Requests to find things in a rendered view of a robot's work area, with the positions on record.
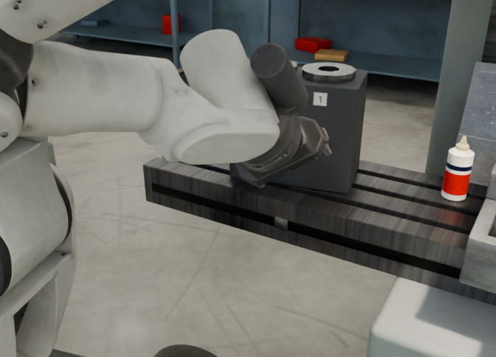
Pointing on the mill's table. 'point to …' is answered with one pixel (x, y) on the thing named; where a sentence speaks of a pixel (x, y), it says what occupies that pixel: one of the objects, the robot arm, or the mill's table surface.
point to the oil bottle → (457, 172)
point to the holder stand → (355, 85)
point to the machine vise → (481, 251)
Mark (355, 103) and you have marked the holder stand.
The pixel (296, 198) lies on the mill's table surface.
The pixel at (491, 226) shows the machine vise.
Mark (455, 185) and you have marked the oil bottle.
